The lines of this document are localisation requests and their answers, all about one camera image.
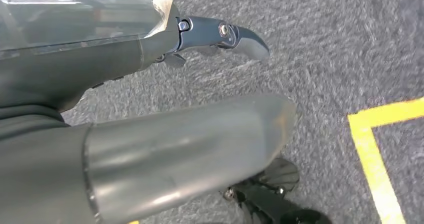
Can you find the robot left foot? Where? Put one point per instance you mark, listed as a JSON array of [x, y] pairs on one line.
[[285, 174]]

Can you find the yellow floor tape square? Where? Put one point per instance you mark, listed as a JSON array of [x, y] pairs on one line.
[[374, 169]]

